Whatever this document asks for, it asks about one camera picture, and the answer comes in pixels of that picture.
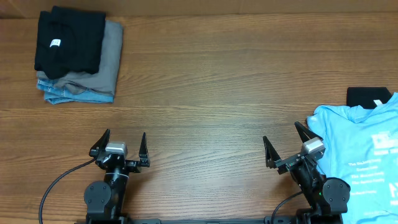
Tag black garment at right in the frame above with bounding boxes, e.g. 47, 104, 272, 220
346, 87, 392, 109

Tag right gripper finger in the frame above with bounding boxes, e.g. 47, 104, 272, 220
263, 136, 281, 169
294, 121, 323, 143

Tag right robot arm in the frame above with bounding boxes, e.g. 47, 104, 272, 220
262, 121, 351, 224

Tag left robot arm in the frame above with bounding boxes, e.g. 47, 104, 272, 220
84, 129, 150, 224

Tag folded grey garment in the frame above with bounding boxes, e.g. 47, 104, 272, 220
50, 20, 123, 96

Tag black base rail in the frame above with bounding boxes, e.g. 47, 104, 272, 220
74, 216, 299, 224

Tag folded black garment on stack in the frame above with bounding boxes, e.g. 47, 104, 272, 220
34, 6, 106, 80

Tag light blue printed t-shirt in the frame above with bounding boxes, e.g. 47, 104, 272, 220
307, 93, 397, 224

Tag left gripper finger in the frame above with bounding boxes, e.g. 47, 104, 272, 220
90, 129, 111, 151
139, 133, 149, 159

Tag folded blue jeans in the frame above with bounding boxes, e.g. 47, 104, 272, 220
37, 79, 114, 105

